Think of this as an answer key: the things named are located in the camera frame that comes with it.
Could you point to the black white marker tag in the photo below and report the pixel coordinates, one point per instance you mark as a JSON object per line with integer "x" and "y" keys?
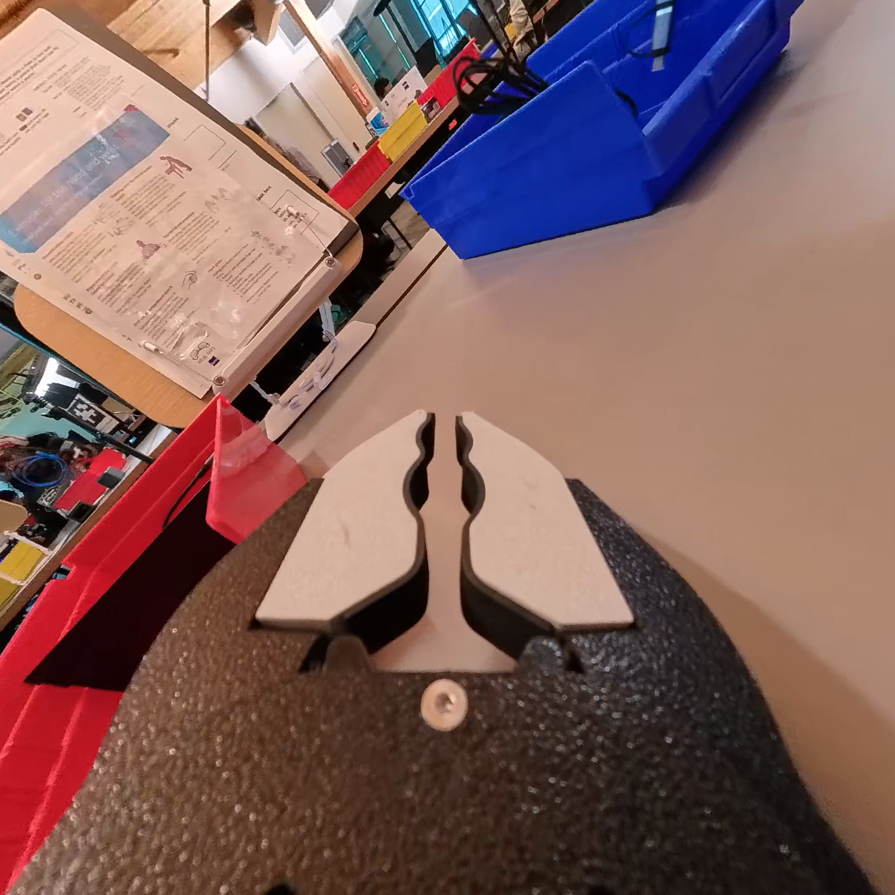
{"x": 91, "y": 412}

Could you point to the yellow plastic bin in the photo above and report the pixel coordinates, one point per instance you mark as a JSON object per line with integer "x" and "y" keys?
{"x": 404, "y": 133}
{"x": 21, "y": 566}

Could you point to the blue plastic bin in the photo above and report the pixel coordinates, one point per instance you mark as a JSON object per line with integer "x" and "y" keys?
{"x": 545, "y": 189}

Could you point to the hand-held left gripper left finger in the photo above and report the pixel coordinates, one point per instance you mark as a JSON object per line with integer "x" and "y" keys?
{"x": 349, "y": 552}

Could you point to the red plastic bin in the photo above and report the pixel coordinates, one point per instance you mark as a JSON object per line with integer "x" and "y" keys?
{"x": 259, "y": 496}
{"x": 447, "y": 77}
{"x": 360, "y": 178}

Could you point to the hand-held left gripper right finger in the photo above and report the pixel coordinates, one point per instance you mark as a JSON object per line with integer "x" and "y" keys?
{"x": 538, "y": 552}

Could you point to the grey desk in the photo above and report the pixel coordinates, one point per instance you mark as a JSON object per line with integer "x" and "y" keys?
{"x": 664, "y": 384}

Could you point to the instruction sheet on stand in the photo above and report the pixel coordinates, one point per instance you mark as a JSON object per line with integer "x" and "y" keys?
{"x": 98, "y": 356}

